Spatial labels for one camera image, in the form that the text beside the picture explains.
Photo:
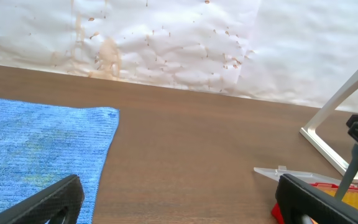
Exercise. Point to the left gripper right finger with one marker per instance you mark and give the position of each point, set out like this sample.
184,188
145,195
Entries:
306,202

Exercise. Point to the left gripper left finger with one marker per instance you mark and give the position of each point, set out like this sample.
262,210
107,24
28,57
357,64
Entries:
42,202

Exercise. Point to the white pipette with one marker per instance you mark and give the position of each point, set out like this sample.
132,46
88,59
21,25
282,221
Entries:
351,171

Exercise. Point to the white and blue stand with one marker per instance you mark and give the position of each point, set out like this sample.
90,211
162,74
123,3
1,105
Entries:
325,152

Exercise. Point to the blue cloth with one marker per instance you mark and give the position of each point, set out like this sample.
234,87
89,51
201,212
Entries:
36,140

